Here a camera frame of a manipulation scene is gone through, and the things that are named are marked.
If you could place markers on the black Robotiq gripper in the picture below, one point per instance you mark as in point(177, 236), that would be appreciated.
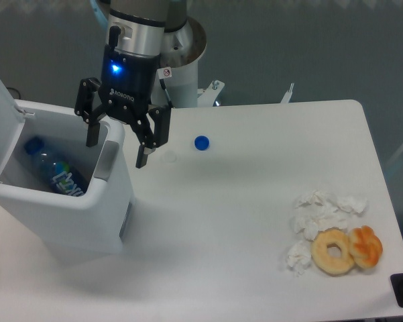
point(124, 90)

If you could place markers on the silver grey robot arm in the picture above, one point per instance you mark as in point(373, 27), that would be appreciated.
point(137, 28)

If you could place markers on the clear bottle cap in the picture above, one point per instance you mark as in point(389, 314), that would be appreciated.
point(170, 156)

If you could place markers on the blue bottle cap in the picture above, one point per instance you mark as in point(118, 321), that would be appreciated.
point(201, 143)

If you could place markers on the white trash can body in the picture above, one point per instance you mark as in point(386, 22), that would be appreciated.
point(95, 221)

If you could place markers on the blue plastic water bottle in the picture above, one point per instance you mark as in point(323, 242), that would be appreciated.
point(54, 168)

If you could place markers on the crumpled white tissue large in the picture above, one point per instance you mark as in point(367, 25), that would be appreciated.
point(317, 211)

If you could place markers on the crumpled white tissue lower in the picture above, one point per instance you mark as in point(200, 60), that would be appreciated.
point(299, 258)

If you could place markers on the crumpled white tissue upper right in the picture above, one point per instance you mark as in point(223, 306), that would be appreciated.
point(354, 205)

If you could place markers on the orange twisted bread roll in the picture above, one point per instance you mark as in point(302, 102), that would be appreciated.
point(365, 247)

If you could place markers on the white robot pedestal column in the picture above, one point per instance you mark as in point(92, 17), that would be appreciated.
point(181, 52)

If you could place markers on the white table bracket right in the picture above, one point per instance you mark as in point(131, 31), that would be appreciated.
point(287, 95)

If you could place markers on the plain ring donut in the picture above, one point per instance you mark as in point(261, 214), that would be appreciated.
point(330, 252)

